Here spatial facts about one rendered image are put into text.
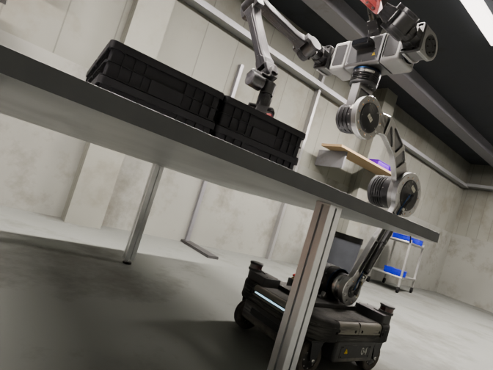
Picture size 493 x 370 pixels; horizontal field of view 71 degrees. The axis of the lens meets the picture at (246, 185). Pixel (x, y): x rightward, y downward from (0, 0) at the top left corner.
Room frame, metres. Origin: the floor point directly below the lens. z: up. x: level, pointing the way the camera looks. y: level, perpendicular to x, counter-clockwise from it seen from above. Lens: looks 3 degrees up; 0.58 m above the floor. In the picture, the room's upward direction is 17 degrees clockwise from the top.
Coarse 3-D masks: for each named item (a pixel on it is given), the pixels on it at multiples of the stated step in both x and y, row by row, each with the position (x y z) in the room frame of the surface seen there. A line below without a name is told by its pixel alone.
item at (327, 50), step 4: (324, 48) 1.77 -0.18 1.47; (328, 48) 1.79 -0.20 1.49; (320, 52) 1.75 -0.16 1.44; (324, 52) 1.76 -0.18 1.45; (328, 52) 1.77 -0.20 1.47; (312, 56) 1.77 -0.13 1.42; (316, 56) 1.76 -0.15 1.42; (320, 56) 1.77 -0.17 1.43; (324, 56) 1.77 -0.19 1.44; (328, 56) 1.78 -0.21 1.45; (316, 60) 1.79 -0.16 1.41; (320, 60) 1.78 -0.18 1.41; (324, 60) 1.78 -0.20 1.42; (328, 60) 1.78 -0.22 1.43; (316, 64) 1.83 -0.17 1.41; (320, 64) 1.81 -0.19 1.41; (324, 64) 1.78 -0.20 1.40; (316, 68) 1.83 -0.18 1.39; (320, 68) 1.82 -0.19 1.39
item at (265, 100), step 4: (260, 92) 1.36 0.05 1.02; (260, 96) 1.35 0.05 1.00; (264, 96) 1.35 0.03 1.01; (268, 96) 1.35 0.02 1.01; (272, 96) 1.37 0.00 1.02; (260, 100) 1.35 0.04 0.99; (264, 100) 1.35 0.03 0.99; (268, 100) 1.35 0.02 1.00; (248, 104) 1.35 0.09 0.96; (252, 104) 1.35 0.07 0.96; (256, 104) 1.35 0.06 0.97; (260, 104) 1.35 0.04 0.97; (264, 104) 1.35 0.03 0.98; (268, 104) 1.35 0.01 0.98; (268, 108) 1.34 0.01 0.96; (272, 108) 1.33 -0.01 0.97; (272, 112) 1.38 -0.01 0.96
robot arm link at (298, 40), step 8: (248, 0) 1.48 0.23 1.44; (264, 0) 1.54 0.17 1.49; (264, 8) 1.56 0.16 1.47; (272, 8) 1.58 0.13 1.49; (264, 16) 1.60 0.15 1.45; (272, 16) 1.59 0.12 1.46; (280, 16) 1.61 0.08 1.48; (280, 24) 1.61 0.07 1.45; (288, 24) 1.63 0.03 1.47; (288, 32) 1.64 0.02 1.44; (296, 32) 1.66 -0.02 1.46; (296, 40) 1.67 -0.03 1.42; (304, 40) 1.67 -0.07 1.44; (312, 40) 1.68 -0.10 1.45; (296, 48) 1.71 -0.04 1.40; (320, 48) 1.71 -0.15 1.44
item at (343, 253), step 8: (336, 232) 4.57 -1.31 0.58; (336, 240) 4.56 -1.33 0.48; (344, 240) 4.51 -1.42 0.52; (352, 240) 4.49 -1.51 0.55; (360, 240) 4.54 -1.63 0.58; (336, 248) 4.55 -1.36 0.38; (344, 248) 4.51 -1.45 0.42; (352, 248) 4.51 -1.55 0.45; (336, 256) 4.54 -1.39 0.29; (344, 256) 4.51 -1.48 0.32; (352, 256) 4.54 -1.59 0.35; (336, 264) 4.54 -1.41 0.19; (344, 264) 4.52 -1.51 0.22; (352, 264) 4.58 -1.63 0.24
